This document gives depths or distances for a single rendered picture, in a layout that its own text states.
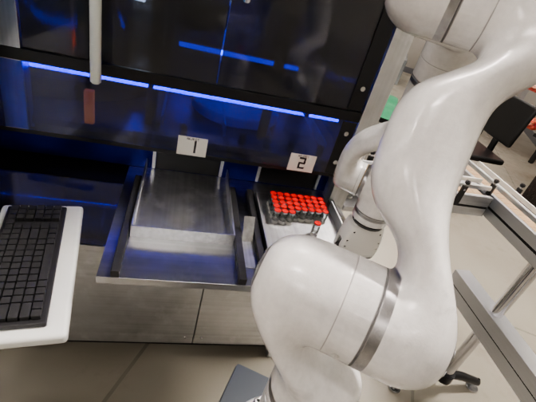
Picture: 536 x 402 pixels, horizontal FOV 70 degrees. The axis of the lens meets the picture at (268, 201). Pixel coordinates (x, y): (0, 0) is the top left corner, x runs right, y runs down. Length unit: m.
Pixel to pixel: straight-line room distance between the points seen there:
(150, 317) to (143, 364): 0.26
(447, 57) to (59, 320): 0.89
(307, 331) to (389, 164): 0.20
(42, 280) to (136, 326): 0.76
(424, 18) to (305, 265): 0.32
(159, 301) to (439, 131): 1.31
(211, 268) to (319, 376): 0.50
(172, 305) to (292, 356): 1.14
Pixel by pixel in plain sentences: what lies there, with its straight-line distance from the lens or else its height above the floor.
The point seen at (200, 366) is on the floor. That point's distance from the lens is 1.84.
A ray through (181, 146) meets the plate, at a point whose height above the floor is 1.02.
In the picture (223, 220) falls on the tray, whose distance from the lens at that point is 1.11.
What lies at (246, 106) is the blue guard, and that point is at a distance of 1.11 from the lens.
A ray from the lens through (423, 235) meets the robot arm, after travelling 0.43.
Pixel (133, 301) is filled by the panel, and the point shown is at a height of 0.34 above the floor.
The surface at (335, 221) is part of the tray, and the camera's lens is 1.24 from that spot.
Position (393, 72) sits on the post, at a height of 1.34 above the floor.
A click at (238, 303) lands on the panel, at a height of 0.36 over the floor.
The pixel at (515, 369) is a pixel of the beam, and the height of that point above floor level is 0.50.
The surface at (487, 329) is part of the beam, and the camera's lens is 1.87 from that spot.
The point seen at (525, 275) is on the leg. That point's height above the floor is 0.77.
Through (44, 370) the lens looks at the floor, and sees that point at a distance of 1.86.
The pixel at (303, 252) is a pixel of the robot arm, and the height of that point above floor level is 1.28.
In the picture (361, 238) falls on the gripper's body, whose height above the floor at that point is 1.04.
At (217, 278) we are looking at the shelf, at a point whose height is 0.88.
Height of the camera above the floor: 1.54
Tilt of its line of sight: 32 degrees down
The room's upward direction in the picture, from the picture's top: 16 degrees clockwise
